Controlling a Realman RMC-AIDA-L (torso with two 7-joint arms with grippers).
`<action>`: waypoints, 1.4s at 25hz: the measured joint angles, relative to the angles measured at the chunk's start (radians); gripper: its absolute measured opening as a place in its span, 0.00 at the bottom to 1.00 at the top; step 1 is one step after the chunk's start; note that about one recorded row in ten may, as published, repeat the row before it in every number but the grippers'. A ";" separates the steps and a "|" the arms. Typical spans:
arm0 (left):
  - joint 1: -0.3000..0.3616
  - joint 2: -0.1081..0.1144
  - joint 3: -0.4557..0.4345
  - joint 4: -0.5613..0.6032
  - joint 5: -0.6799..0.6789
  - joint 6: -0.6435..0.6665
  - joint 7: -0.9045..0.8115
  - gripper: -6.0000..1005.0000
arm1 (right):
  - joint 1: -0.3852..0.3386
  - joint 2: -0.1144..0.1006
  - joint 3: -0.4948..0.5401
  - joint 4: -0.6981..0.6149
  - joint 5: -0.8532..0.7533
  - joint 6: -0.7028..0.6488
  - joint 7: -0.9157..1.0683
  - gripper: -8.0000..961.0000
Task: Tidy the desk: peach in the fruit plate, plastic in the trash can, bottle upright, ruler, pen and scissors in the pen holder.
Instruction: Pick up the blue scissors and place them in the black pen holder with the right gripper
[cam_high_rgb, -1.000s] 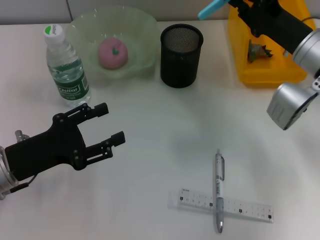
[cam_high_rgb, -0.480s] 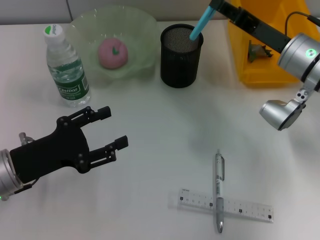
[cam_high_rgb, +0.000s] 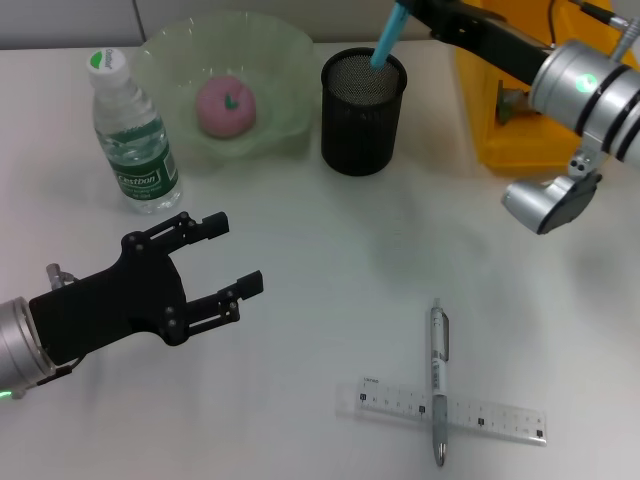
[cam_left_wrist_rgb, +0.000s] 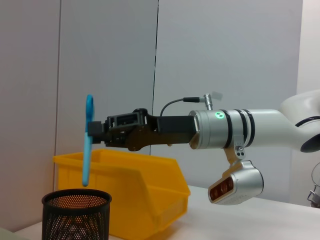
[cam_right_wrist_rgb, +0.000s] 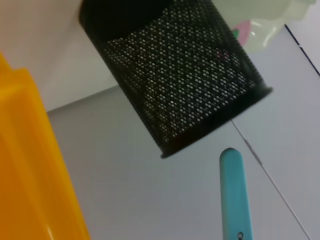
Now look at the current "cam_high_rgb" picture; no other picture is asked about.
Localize clear green-label water bottle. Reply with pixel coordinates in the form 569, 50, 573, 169
87, 47, 185, 216

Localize transparent plastic ruler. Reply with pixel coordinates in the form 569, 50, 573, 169
335, 377, 549, 445

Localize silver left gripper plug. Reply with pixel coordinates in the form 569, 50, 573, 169
45, 263, 81, 291

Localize silver pen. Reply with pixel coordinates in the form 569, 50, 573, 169
424, 298, 450, 467

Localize black mesh pen holder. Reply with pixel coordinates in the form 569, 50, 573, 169
319, 47, 409, 176

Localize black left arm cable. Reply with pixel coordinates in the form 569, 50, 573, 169
34, 355, 84, 389

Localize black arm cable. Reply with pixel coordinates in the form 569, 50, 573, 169
34, 355, 84, 389
547, 0, 640, 64

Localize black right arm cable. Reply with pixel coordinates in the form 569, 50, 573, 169
547, 0, 640, 64

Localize yellow plastic bin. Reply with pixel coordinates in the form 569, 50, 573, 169
454, 0, 640, 174

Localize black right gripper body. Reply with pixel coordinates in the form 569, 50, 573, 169
429, 0, 556, 87

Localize translucent green fruit bowl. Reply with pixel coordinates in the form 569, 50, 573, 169
124, 14, 317, 176

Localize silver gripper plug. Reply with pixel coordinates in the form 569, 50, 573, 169
45, 263, 81, 291
579, 0, 632, 27

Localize green plastic wrapper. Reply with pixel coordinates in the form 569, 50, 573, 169
494, 82, 535, 126

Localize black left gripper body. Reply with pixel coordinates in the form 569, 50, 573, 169
28, 230, 189, 366

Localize pink toy peach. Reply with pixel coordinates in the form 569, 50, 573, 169
194, 74, 259, 139

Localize blue scissors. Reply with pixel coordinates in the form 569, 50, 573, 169
369, 0, 412, 69

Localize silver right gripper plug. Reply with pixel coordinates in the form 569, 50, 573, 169
579, 0, 632, 27

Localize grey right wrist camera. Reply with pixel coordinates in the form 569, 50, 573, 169
502, 144, 604, 236

